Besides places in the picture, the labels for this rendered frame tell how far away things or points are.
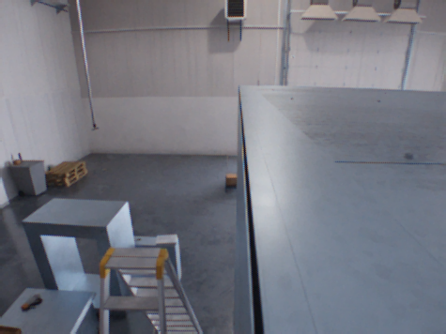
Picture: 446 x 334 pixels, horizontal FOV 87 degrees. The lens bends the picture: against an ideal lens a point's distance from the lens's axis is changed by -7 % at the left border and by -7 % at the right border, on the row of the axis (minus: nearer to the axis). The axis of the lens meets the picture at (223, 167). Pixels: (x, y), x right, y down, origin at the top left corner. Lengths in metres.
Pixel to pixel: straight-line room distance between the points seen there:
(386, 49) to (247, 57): 5.23
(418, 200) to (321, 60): 10.47
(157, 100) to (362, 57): 8.13
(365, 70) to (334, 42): 1.63
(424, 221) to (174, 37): 10.53
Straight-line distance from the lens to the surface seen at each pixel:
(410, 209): 0.23
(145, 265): 1.52
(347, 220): 0.19
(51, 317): 3.87
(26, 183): 8.89
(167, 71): 10.63
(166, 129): 10.88
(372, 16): 10.61
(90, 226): 3.49
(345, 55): 10.98
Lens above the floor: 3.29
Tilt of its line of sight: 20 degrees down
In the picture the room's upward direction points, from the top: straight up
